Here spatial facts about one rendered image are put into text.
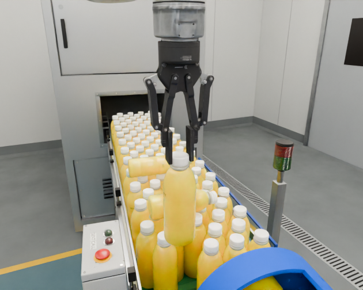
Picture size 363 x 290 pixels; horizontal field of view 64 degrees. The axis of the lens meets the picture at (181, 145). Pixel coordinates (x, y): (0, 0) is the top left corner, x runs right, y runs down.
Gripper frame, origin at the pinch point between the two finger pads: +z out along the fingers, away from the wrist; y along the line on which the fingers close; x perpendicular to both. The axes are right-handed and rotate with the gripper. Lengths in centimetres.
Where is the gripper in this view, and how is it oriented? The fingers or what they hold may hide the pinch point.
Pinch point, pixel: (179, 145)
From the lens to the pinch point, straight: 59.7
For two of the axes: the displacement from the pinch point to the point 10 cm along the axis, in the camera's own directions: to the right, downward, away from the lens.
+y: 9.6, -1.1, 2.7
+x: -3.0, -3.6, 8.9
